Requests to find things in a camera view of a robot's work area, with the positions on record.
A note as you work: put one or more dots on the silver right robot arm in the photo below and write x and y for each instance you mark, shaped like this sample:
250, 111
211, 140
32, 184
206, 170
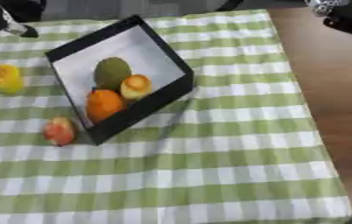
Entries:
324, 5

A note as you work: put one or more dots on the black box with white inside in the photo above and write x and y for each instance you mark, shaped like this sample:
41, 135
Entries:
133, 52

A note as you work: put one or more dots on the yellow toy pepper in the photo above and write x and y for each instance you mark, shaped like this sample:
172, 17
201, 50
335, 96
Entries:
5, 78

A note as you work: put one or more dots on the green oval toy fruit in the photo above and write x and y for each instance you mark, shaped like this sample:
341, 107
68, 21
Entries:
111, 72

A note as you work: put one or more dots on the red yellow toy apple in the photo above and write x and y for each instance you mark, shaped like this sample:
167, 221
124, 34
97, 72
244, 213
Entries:
59, 131

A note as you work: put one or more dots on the yellow orange round toy fruit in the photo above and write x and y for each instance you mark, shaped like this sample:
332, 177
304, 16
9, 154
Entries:
135, 86

